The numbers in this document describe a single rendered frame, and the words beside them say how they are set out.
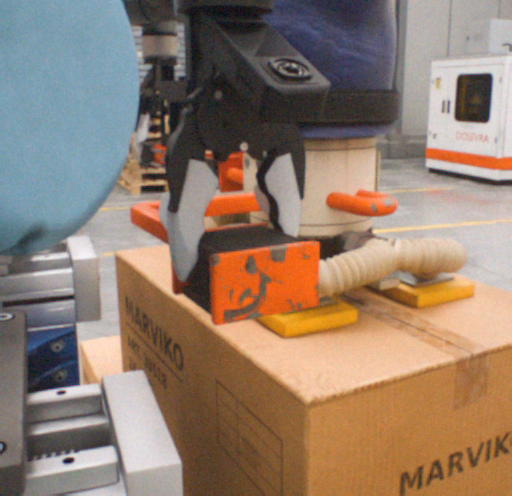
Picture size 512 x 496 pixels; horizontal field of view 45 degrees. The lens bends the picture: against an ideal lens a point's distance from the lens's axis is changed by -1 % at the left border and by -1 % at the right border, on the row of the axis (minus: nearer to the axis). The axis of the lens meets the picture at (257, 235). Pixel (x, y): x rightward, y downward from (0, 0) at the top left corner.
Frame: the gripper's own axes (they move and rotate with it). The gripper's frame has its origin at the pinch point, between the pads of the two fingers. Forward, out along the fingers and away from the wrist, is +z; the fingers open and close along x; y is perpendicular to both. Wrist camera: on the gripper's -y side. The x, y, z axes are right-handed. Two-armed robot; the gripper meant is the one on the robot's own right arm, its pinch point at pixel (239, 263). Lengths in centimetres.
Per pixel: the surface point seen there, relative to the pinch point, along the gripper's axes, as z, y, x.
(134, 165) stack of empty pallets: 75, 684, -202
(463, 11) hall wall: -155, 840, -890
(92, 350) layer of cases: 53, 113, -13
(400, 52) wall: -78, 846, -748
